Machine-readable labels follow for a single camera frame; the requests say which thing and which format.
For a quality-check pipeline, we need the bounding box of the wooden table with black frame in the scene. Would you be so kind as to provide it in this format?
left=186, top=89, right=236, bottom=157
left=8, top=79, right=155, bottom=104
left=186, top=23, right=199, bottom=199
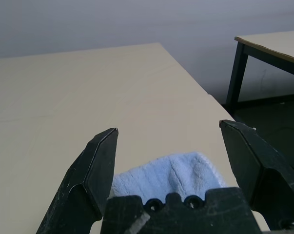
left=226, top=29, right=294, bottom=117

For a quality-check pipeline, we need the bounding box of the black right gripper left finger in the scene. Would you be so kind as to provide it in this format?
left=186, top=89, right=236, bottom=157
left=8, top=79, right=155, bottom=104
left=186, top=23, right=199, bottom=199
left=36, top=128, right=119, bottom=234

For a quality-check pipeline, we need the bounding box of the light blue folded towel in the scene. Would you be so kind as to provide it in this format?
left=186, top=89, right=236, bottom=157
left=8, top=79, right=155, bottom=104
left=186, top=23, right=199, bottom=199
left=111, top=151, right=227, bottom=204

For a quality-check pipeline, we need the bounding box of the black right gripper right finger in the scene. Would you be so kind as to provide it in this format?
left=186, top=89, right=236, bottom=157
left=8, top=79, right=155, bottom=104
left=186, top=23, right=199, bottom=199
left=218, top=119, right=294, bottom=232

